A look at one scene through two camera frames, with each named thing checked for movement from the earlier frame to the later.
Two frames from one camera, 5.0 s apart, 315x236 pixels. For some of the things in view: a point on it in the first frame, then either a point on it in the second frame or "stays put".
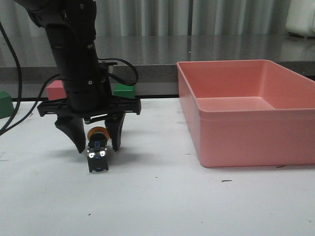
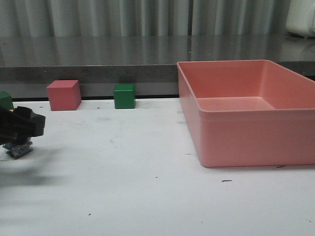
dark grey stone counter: [155, 56] stays put
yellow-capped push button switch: [97, 150] -> [15, 149]
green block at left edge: [7, 109] stays put
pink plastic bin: [247, 113] stays put
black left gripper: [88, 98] -> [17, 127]
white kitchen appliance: [300, 17] stays put
